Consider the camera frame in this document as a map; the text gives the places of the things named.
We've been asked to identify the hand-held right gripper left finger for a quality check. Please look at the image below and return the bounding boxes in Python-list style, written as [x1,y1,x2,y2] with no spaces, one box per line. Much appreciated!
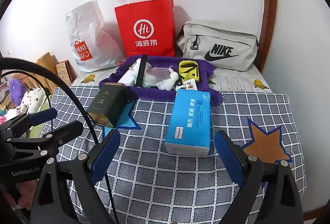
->
[29,129,121,224]

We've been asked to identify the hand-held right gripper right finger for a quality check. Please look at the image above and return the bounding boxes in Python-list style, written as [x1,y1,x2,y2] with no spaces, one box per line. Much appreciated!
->
[214,130,305,224]

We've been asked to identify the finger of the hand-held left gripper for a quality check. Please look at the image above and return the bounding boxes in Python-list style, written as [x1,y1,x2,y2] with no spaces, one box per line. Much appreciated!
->
[41,120,84,146]
[0,107,58,134]

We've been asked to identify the printed paper card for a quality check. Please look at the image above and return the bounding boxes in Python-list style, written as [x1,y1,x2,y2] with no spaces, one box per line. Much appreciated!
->
[178,81,198,91]

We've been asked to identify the translucent white pouch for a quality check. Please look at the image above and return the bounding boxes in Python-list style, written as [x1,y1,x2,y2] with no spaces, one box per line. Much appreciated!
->
[144,66,173,85]

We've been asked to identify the yellow black pouch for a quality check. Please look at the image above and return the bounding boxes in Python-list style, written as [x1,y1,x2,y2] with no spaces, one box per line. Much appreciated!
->
[178,60,199,82]

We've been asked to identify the person's left hand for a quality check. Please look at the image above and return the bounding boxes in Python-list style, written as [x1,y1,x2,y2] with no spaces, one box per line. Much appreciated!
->
[5,179,39,210]

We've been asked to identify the purple plush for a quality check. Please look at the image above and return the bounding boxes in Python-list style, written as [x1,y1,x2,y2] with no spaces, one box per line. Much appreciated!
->
[9,79,26,107]

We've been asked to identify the dark green tin box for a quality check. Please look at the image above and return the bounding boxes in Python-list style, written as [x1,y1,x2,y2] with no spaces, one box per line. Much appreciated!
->
[86,83,129,128]

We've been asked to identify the patterned brown box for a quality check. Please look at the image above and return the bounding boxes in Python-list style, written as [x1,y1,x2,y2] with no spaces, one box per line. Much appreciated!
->
[55,60,73,86]

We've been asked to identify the wooden headboard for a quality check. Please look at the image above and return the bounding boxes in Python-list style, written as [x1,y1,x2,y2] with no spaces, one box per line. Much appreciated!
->
[35,52,62,88]

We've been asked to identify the grey checked star blanket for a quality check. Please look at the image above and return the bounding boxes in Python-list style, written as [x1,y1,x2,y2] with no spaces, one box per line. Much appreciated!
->
[41,86,308,224]

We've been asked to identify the blue tissue pack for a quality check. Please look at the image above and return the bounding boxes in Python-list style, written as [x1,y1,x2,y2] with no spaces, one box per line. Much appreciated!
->
[165,88,212,158]

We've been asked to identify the parrot print sheet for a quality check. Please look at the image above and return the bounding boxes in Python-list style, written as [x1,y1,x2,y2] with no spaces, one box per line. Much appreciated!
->
[71,68,271,93]

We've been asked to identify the purple towel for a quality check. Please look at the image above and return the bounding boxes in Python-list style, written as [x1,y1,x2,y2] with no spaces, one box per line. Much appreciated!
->
[99,55,224,106]

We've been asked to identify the white plastic shopping bag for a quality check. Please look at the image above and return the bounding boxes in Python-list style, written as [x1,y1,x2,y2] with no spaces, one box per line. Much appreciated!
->
[65,0,127,73]

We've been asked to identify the grey zip bag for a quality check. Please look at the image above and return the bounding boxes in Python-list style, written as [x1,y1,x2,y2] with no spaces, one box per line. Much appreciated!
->
[177,20,259,72]

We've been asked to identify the red paper bag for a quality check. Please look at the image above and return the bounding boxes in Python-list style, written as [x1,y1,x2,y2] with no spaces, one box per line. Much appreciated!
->
[114,0,177,58]

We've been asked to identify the thick black cable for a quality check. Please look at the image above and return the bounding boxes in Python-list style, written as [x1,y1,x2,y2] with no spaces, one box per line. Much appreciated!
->
[0,57,114,224]

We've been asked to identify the thin black cable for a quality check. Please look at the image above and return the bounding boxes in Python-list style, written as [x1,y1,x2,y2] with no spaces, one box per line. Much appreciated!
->
[0,70,54,132]

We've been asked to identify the brown wooden door frame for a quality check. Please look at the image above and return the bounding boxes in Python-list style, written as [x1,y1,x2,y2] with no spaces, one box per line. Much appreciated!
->
[258,0,278,73]

